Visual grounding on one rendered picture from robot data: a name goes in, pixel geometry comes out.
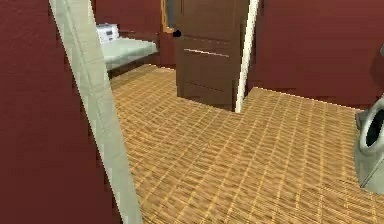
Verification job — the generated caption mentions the dark brown room door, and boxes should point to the dark brown room door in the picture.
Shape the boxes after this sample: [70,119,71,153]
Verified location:
[173,0,251,112]

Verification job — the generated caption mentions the bed with pale green sheet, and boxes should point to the bed with pale green sheet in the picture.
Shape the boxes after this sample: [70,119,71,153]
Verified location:
[99,30,161,80]

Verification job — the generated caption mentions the wooden framed mirror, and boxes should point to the wooden framed mirror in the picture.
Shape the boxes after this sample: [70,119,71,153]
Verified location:
[160,0,177,34]

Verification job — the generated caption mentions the white patterned pillow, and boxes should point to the white patterned pillow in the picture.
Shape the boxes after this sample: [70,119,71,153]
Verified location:
[96,23,120,45]

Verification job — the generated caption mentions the grey bin with dark opening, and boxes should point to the grey bin with dark opening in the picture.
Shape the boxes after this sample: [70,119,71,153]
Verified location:
[353,94,384,195]

